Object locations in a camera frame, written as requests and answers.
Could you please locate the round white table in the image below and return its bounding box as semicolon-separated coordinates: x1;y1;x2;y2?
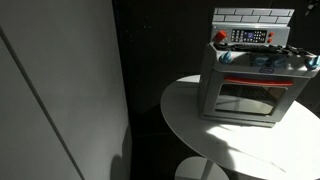
160;75;320;180

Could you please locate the grey toy stove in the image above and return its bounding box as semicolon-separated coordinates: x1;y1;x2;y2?
198;8;319;127

